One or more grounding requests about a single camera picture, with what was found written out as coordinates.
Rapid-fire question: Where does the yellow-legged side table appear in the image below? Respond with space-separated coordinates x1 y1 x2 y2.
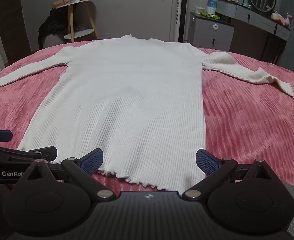
52 0 99 42

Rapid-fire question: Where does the white round pouf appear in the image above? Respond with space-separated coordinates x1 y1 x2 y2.
40 33 70 50

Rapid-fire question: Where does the white tower fan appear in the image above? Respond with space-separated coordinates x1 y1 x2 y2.
171 0 189 43

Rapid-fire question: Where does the white ribbed knit sweater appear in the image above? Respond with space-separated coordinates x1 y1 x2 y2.
0 34 294 190

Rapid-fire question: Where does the dark clothes pile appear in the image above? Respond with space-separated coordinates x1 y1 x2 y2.
38 8 71 49

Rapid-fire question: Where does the dark brown door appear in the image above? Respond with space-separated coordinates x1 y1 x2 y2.
0 0 33 63

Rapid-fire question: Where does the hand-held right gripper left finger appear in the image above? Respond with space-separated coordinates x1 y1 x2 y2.
24 148 116 201

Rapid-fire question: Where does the pink plush toy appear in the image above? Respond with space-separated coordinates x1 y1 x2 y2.
283 13 293 28

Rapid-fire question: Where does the grey cabinet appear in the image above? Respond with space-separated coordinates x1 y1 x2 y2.
187 12 235 52

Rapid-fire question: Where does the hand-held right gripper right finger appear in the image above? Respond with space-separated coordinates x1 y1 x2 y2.
182 149 279 201

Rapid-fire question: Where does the pink ribbed plush blanket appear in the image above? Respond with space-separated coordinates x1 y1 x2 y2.
0 40 294 198

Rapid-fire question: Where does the grey dressing table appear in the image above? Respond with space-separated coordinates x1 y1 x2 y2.
216 0 291 63

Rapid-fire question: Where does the green packet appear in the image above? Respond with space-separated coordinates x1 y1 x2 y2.
201 12 221 20

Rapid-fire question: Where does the blue box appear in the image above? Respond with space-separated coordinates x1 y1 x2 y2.
207 0 218 15

